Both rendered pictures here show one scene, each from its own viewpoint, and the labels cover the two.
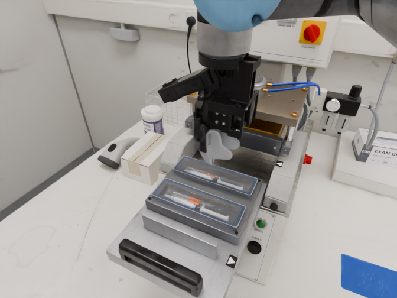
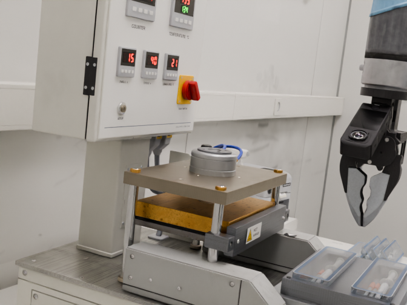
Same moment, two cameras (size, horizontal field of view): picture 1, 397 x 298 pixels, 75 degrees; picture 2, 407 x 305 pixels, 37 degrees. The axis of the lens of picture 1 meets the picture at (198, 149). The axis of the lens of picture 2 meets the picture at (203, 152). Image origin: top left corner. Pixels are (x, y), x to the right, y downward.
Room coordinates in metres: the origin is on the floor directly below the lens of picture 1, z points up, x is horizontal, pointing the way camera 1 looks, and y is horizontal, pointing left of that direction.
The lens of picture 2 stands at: (0.64, 0.90, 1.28)
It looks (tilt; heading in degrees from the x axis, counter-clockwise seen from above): 8 degrees down; 270
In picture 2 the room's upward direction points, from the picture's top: 6 degrees clockwise
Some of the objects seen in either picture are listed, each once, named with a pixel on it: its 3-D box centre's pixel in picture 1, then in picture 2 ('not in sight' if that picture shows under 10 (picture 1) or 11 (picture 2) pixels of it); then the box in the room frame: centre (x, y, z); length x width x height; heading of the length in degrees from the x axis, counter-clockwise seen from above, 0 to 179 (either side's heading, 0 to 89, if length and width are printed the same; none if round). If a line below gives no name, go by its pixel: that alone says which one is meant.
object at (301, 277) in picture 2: (214, 177); (326, 268); (0.43, -0.04, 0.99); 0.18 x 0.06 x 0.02; 64
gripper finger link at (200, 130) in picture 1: (204, 128); (384, 170); (0.37, -0.01, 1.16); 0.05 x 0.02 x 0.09; 152
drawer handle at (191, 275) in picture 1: (159, 265); not in sight; (0.22, 0.06, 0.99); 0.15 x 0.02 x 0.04; 64
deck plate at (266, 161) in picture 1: (245, 142); (183, 270); (0.65, -0.15, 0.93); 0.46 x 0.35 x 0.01; 154
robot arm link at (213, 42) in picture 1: (224, 36); (385, 75); (0.38, -0.04, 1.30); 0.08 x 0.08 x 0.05
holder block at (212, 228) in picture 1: (206, 193); (352, 281); (0.39, -0.02, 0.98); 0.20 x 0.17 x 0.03; 64
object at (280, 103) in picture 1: (259, 97); (199, 182); (0.64, -0.16, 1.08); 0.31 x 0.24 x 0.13; 64
